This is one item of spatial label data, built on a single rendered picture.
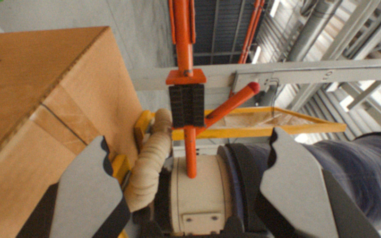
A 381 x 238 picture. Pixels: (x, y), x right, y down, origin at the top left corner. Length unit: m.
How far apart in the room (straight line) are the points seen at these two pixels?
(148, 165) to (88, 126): 0.09
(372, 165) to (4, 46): 0.69
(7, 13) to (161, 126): 1.38
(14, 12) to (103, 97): 1.37
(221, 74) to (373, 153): 1.02
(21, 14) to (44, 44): 1.31
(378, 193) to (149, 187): 0.43
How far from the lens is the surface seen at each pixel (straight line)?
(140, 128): 0.36
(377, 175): 0.48
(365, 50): 2.71
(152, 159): 0.23
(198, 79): 0.22
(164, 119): 0.32
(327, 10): 6.11
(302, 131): 1.20
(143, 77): 1.34
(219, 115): 0.28
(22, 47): 0.34
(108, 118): 0.28
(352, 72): 1.93
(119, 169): 0.27
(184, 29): 0.22
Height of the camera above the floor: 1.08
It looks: level
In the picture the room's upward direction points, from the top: 87 degrees clockwise
